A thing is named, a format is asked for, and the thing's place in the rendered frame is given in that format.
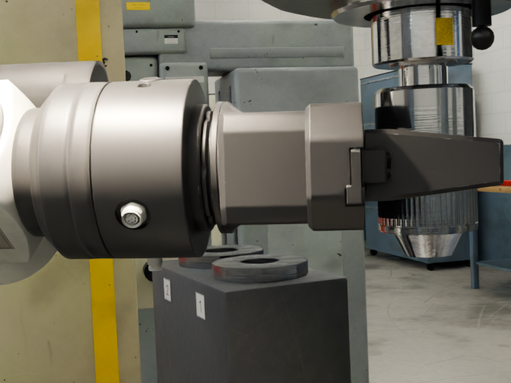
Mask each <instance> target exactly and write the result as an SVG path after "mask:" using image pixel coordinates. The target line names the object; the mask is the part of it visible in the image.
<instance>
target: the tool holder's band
mask: <svg viewBox="0 0 511 383"><path fill-rule="evenodd" d="M457 105H469V106H475V89H474V88H473V87H472V86H471V85H470V84H419V85H409V86H400V87H388V88H383V89H379V90H377V91H376V92H375V94H374V111H376V110H382V109H397V108H408V107H419V106H457Z"/></svg>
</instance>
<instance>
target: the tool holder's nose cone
mask: <svg viewBox="0 0 511 383"><path fill-rule="evenodd" d="M394 235H395V234H394ZM461 235H462V233H457V234H448V235H430V236H410V235H395V237H396V239H397V240H398V243H399V244H400V246H401V248H402V250H403V251H404V253H405V255H406V256H409V257H415V258H440V257H446V256H450V255H452V253H453V252H454V250H455V247H456V246H457V244H458V242H459V240H460V237H461Z"/></svg>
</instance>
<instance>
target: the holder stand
mask: <svg viewBox="0 0 511 383"><path fill-rule="evenodd" d="M152 281H153V297H154V326H155V341H156V356H157V383H351V361H350V341H349V320H348V281H347V278H346V277H343V276H340V275H337V274H331V273H328V272H324V271H320V270H316V269H313V268H310V267H308V258H305V257H303V256H298V255H277V254H274V255H264V249H263V248H262V247H260V246H255V245H211V246H207V248H206V250H205V253H204V254H203V256H201V257H200V258H179V259H176V260H168V261H163V264H162V270H161V271H152Z"/></svg>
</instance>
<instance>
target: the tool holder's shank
mask: <svg viewBox="0 0 511 383"><path fill-rule="evenodd" d="M455 65H457V62H454V61H423V62H406V63H401V64H396V65H390V66H389V69H390V70H396V71H398V86H399V87H400V86H409V85H419V84H448V67H452V66H455Z"/></svg>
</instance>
